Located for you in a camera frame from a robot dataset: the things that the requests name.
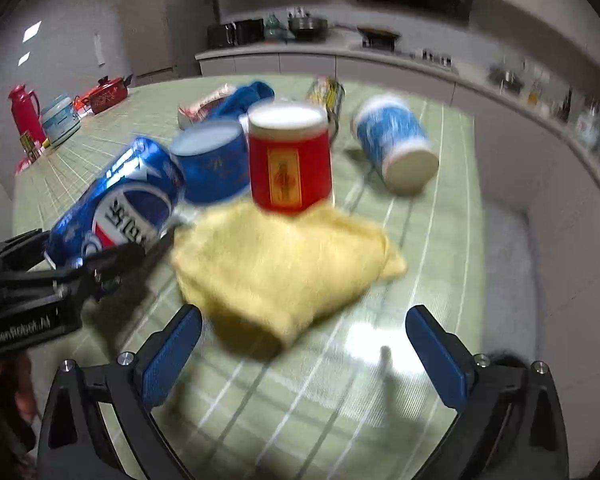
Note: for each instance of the dark wine bottle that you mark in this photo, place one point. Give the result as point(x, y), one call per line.
point(568, 105)

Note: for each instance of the small black countertop oven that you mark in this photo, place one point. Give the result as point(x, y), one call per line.
point(222, 36)

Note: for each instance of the blue soda can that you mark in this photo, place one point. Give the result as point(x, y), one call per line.
point(125, 200)

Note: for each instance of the lidded black pan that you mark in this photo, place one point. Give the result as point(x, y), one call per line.
point(307, 25)

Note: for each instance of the person's left forearm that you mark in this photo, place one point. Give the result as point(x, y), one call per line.
point(5, 395)

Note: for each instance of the yellow oil bottle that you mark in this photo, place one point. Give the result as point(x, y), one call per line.
point(532, 92)

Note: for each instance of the red thermos jug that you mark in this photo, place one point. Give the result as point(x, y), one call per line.
point(25, 115)

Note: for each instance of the rectangular ceiling light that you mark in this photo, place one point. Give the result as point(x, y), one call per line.
point(24, 58)
point(32, 30)

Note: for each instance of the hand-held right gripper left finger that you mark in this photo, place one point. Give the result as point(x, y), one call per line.
point(172, 355)

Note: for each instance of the white wall panel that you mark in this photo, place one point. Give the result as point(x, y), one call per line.
point(100, 49)

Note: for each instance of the black gas stove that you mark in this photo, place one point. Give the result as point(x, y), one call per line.
point(430, 57)

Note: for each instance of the red patterned pot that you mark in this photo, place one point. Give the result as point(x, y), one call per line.
point(107, 97)

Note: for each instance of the light blue pot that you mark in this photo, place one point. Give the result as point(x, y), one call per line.
point(60, 120)

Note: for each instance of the blue cloth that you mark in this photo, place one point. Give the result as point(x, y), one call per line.
point(245, 97)

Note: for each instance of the yellow cloth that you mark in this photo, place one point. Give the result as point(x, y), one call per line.
point(280, 270)

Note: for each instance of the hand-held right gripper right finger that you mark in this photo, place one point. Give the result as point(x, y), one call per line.
point(437, 360)

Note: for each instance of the dark blue paper cup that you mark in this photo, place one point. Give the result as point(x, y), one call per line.
point(215, 170)

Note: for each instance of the beige refrigerator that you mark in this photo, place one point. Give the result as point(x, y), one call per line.
point(155, 25)

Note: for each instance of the pink white snack wrapper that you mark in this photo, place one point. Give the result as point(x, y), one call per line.
point(200, 110)

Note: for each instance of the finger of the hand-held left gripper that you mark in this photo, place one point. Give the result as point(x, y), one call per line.
point(115, 262)
point(15, 247)

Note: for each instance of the blue and white paper cup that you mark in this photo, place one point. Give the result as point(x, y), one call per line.
point(390, 135)

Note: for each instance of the wok with glass lid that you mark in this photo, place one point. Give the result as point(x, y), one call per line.
point(505, 77)

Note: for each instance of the yellow and black can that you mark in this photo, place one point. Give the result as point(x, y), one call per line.
point(325, 95)

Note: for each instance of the red paper cup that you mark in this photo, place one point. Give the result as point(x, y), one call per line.
point(290, 170)

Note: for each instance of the black frying pan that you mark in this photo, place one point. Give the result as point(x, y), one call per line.
point(377, 35)

